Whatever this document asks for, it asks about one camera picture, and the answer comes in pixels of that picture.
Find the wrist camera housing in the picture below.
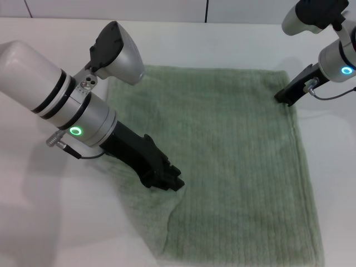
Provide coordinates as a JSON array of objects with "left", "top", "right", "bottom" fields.
[
  {"left": 88, "top": 21, "right": 145, "bottom": 86},
  {"left": 281, "top": 0, "right": 350, "bottom": 37}
]

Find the left wrist camera housing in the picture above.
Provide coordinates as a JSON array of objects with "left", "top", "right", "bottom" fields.
[{"left": 88, "top": 21, "right": 145, "bottom": 86}]

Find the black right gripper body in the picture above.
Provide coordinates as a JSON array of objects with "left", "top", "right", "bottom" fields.
[{"left": 283, "top": 62, "right": 328, "bottom": 105}]

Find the left arm cable with plug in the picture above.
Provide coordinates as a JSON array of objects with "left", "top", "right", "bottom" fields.
[{"left": 46, "top": 131, "right": 106, "bottom": 161}]

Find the green terry towel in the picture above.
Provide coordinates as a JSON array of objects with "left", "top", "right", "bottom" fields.
[{"left": 97, "top": 64, "right": 326, "bottom": 267}]

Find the right wrist camera housing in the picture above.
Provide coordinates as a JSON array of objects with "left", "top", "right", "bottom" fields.
[{"left": 281, "top": 0, "right": 350, "bottom": 37}]

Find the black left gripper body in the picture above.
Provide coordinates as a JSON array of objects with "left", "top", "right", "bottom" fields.
[{"left": 98, "top": 121, "right": 168, "bottom": 188}]

